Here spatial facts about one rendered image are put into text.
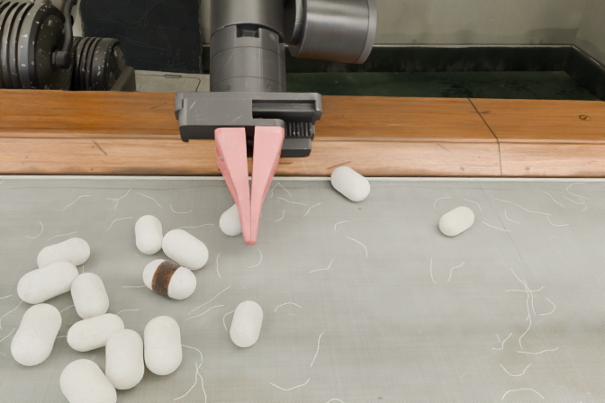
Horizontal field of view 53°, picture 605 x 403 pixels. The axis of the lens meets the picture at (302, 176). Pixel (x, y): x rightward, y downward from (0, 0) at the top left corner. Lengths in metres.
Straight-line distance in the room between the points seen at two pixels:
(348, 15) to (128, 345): 0.29
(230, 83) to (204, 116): 0.03
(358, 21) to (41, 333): 0.31
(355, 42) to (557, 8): 2.45
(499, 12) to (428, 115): 2.20
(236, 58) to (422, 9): 2.22
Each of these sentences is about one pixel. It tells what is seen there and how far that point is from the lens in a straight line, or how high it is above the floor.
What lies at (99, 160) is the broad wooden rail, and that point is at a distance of 0.53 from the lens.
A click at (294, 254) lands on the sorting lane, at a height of 0.74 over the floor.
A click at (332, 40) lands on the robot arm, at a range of 0.48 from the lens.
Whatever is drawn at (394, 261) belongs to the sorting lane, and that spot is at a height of 0.74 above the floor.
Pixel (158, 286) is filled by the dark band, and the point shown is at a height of 0.75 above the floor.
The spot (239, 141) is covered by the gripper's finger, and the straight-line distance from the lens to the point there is 0.41.
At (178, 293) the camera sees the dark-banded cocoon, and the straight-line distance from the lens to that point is 0.39.
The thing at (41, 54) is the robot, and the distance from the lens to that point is 0.74.
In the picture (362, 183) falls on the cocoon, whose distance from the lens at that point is 0.48.
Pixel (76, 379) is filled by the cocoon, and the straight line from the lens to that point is 0.35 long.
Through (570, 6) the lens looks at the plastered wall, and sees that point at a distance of 2.93.
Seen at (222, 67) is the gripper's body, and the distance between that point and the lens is 0.44.
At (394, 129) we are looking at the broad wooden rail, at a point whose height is 0.76.
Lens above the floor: 1.02
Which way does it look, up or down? 33 degrees down
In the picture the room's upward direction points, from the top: 4 degrees clockwise
